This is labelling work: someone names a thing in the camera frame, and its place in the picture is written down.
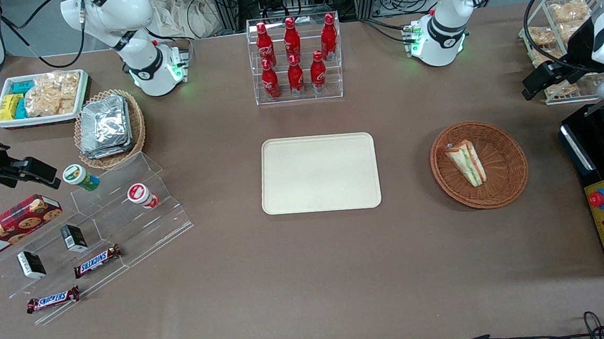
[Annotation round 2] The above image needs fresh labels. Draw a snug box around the triangular sandwich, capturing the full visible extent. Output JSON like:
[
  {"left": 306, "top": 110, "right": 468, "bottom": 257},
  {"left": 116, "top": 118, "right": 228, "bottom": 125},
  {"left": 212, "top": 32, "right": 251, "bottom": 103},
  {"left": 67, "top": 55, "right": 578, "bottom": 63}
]
[{"left": 442, "top": 137, "right": 489, "bottom": 190}]

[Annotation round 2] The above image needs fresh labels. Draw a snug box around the white rectangular snack tray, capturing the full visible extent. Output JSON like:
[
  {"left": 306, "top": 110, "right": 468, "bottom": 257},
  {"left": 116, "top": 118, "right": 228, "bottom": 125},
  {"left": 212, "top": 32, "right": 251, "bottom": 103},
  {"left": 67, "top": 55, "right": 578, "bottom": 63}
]
[{"left": 0, "top": 68, "right": 93, "bottom": 131}]

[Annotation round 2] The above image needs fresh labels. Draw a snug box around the round brown wicker basket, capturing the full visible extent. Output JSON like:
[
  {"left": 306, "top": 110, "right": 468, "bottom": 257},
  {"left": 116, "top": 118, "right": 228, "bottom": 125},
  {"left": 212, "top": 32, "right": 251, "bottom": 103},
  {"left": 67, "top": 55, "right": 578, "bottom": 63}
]
[{"left": 427, "top": 117, "right": 531, "bottom": 213}]

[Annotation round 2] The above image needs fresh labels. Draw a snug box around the oval light wicker basket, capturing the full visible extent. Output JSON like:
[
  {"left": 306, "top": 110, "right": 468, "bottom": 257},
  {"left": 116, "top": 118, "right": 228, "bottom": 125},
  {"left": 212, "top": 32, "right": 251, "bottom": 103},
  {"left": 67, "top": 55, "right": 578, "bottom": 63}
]
[{"left": 71, "top": 86, "right": 148, "bottom": 172}]

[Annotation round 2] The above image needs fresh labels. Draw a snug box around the beige plastic tray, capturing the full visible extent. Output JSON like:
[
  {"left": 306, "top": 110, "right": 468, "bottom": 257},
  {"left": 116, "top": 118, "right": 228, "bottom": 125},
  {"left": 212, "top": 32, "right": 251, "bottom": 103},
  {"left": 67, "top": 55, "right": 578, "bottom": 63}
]
[{"left": 257, "top": 131, "right": 383, "bottom": 217}]

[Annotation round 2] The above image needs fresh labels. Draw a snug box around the clear bag of fried snacks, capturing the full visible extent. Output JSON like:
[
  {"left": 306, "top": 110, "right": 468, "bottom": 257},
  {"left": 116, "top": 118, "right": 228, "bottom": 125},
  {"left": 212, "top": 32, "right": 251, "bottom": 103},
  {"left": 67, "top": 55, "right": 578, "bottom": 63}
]
[
  {"left": 526, "top": 25, "right": 557, "bottom": 47},
  {"left": 529, "top": 46, "right": 566, "bottom": 68},
  {"left": 545, "top": 79, "right": 580, "bottom": 99},
  {"left": 548, "top": 0, "right": 592, "bottom": 24},
  {"left": 557, "top": 20, "right": 594, "bottom": 44}
]

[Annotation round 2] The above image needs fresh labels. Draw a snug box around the red tartan cookie box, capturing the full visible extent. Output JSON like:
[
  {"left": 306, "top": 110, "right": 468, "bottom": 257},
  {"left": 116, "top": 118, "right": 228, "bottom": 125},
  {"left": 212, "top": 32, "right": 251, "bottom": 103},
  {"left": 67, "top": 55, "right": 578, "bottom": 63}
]
[{"left": 0, "top": 192, "right": 67, "bottom": 262}]

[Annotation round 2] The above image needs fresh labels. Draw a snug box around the green snack cup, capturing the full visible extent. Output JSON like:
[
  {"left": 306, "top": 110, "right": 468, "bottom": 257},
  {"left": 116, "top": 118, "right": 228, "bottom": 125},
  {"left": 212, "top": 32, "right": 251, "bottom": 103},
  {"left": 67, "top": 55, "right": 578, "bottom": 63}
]
[{"left": 62, "top": 162, "right": 101, "bottom": 194}]

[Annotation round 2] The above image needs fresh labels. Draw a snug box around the yellow snack pack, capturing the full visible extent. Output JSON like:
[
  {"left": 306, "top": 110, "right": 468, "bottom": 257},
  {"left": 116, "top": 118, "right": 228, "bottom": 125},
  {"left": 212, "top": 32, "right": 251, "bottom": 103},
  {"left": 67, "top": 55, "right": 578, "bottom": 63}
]
[{"left": 0, "top": 93, "right": 24, "bottom": 121}]

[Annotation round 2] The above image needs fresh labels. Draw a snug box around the small black box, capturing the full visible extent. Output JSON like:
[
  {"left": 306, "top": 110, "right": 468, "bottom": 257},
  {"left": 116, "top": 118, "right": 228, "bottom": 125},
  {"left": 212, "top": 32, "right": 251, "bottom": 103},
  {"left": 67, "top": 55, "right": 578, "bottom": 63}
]
[
  {"left": 16, "top": 249, "right": 48, "bottom": 281},
  {"left": 60, "top": 222, "right": 89, "bottom": 255}
]

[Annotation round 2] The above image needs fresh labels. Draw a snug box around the clear bag of crackers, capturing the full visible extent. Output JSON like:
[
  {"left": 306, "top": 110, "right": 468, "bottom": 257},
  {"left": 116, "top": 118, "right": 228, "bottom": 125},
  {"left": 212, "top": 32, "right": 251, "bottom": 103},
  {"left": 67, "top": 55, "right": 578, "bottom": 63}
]
[{"left": 23, "top": 70, "right": 84, "bottom": 118}]

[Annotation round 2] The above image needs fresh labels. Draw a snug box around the black control box yellow panel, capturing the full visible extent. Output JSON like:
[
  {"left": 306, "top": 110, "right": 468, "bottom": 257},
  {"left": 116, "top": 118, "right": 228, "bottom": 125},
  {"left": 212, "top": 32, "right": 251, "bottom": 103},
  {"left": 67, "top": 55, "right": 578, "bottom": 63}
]
[{"left": 556, "top": 103, "right": 604, "bottom": 280}]

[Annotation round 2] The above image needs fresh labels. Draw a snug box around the silver foil wrapped pack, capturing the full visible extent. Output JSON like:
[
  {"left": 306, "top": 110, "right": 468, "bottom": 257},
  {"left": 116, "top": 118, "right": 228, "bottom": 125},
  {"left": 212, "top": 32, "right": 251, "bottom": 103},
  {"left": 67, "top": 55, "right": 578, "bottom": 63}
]
[{"left": 76, "top": 93, "right": 135, "bottom": 160}]

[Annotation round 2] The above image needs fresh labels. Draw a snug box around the brown Snickers bar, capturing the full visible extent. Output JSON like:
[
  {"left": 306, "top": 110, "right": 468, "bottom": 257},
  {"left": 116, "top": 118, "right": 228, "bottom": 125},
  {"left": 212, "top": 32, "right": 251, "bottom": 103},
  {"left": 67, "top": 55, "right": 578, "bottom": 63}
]
[
  {"left": 25, "top": 284, "right": 82, "bottom": 315},
  {"left": 72, "top": 243, "right": 125, "bottom": 280}
]

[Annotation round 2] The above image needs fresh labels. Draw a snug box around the red snack cup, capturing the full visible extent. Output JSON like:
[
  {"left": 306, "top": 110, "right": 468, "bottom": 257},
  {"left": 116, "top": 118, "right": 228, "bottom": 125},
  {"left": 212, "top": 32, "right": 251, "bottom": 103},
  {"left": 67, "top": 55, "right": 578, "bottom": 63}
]
[{"left": 126, "top": 182, "right": 160, "bottom": 211}]

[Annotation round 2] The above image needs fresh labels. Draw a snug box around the clear acrylic stepped stand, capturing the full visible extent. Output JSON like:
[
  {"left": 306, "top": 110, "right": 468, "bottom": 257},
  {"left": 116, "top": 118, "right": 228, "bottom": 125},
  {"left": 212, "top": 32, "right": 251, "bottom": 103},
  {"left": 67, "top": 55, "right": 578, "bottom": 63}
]
[{"left": 0, "top": 147, "right": 202, "bottom": 329}]

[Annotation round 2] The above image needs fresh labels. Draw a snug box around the clear acrylic bottle rack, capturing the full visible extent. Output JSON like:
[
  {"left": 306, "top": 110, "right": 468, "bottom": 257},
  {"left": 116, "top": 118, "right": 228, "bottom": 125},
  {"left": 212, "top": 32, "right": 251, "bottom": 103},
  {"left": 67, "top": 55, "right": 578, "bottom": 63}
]
[{"left": 244, "top": 11, "right": 346, "bottom": 107}]

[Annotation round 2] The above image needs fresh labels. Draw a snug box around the red cola bottle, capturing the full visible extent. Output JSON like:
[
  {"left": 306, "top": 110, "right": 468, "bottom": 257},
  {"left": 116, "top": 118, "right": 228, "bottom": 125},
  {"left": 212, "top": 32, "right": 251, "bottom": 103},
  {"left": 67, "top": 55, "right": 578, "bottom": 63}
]
[
  {"left": 319, "top": 12, "right": 339, "bottom": 62},
  {"left": 255, "top": 21, "right": 277, "bottom": 70},
  {"left": 282, "top": 16, "right": 303, "bottom": 65},
  {"left": 260, "top": 57, "right": 282, "bottom": 101},
  {"left": 286, "top": 54, "right": 307, "bottom": 98},
  {"left": 308, "top": 49, "right": 329, "bottom": 94}
]

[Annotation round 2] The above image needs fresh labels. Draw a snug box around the beige cloth bag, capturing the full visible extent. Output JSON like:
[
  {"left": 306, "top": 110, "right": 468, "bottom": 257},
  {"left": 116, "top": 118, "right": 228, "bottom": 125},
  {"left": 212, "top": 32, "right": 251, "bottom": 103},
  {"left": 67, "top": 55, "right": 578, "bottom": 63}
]
[{"left": 149, "top": 0, "right": 225, "bottom": 43}]

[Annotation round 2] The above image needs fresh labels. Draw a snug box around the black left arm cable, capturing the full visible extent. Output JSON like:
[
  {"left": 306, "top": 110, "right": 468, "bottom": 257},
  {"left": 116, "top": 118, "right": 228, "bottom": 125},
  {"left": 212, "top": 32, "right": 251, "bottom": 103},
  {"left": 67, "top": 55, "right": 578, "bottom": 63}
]
[{"left": 520, "top": 0, "right": 601, "bottom": 76}]

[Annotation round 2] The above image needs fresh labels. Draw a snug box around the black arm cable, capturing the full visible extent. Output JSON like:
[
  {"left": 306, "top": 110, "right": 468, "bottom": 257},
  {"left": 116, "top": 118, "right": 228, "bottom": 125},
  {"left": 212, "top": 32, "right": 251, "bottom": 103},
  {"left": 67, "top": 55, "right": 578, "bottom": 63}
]
[
  {"left": 0, "top": 0, "right": 89, "bottom": 73},
  {"left": 520, "top": 0, "right": 601, "bottom": 76}
]

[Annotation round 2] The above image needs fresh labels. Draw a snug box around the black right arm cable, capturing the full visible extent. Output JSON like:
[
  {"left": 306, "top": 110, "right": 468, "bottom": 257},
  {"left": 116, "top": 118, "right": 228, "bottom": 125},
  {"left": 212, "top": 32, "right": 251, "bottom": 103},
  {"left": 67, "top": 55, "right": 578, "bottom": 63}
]
[{"left": 0, "top": 0, "right": 89, "bottom": 73}]

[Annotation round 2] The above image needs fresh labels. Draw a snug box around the black cable bundle with connector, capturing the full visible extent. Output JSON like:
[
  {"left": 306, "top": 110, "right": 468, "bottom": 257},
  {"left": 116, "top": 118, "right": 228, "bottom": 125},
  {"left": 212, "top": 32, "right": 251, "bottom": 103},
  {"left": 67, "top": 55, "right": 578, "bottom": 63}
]
[{"left": 456, "top": 310, "right": 604, "bottom": 339}]

